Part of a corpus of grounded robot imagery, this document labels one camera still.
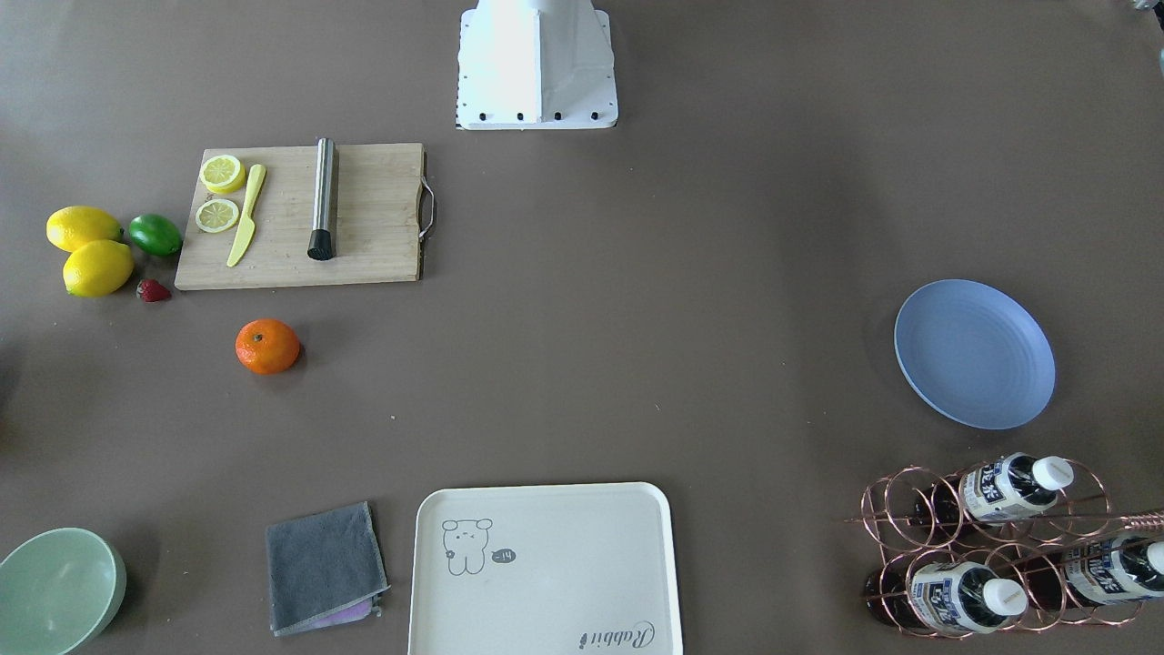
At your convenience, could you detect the red strawberry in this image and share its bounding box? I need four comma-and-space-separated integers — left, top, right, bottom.
135, 278, 172, 302

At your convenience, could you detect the orange mandarin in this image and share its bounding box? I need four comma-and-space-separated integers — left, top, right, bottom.
236, 318, 301, 376

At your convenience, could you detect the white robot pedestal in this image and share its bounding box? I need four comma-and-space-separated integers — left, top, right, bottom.
455, 1, 619, 130

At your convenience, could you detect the copper wire bottle rack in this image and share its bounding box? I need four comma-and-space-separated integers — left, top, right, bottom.
856, 463, 1161, 639

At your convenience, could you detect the green lime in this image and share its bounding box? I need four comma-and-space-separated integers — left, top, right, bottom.
127, 213, 183, 257

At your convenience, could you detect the lemon half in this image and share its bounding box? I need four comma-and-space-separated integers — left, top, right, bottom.
199, 154, 248, 195

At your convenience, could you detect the green bowl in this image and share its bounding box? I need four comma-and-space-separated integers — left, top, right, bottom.
1, 527, 127, 654

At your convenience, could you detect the blue plate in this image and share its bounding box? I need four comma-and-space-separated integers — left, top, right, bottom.
893, 279, 1057, 430

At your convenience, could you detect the yellow plastic knife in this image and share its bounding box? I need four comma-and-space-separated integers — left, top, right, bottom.
227, 163, 267, 266

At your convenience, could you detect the lemon slice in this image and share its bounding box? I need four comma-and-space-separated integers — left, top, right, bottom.
193, 198, 241, 235

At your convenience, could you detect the steel muddler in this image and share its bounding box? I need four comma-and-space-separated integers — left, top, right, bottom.
307, 137, 338, 261

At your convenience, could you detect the grey cloth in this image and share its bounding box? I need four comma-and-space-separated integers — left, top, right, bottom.
265, 501, 390, 638

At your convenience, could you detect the cream rabbit tray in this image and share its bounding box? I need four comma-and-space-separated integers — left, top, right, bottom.
407, 480, 684, 654

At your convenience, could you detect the tea bottle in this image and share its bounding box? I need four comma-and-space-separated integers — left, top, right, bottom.
908, 453, 1074, 536
1016, 532, 1163, 610
863, 562, 1029, 638

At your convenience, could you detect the wooden cutting board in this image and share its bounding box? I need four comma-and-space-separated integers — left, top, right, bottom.
175, 144, 428, 291

